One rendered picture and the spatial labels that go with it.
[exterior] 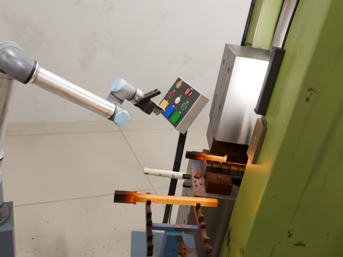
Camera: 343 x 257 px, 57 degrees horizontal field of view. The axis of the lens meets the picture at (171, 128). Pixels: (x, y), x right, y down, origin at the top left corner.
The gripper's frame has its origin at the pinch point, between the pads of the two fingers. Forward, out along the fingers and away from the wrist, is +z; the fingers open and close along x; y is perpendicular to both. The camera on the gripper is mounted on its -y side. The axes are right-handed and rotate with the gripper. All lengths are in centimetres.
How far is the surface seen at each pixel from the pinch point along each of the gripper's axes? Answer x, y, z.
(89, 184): -75, 105, 31
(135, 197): 68, 28, -32
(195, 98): 4.9, -17.1, 10.9
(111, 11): -207, -35, 2
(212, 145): 54, -5, -1
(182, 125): 7.0, 1.4, 13.9
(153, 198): 70, 25, -25
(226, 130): 60, -15, -5
